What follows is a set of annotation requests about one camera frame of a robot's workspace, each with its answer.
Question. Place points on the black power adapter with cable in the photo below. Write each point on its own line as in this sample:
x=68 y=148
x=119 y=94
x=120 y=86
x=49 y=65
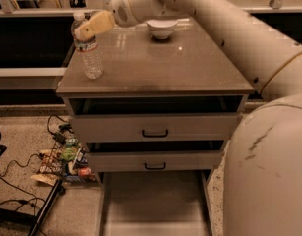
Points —
x=63 y=131

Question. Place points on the pile of snack packets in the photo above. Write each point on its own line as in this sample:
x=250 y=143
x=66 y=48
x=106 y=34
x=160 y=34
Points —
x=66 y=162

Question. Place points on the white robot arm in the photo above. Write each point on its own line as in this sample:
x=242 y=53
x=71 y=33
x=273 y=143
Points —
x=263 y=166

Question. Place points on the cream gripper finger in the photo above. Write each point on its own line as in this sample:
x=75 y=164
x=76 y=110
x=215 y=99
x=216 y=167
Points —
x=97 y=24

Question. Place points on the top grey drawer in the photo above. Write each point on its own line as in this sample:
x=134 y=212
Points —
x=154 y=127

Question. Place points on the clear plastic water bottle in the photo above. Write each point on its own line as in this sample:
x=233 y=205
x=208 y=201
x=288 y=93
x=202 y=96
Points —
x=87 y=49

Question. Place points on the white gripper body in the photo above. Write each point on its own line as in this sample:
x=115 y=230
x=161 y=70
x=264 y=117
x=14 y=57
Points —
x=121 y=10

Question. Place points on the grey drawer cabinet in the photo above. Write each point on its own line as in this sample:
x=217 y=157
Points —
x=185 y=74

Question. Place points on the white ceramic bowl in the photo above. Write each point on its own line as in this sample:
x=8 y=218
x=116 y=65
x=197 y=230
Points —
x=162 y=29

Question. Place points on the bottom open grey drawer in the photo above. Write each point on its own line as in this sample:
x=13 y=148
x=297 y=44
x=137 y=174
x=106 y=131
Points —
x=155 y=203

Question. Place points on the black stand base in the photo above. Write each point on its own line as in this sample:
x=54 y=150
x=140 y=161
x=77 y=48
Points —
x=30 y=213

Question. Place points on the middle grey drawer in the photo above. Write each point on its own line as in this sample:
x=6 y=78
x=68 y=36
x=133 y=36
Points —
x=154 y=161

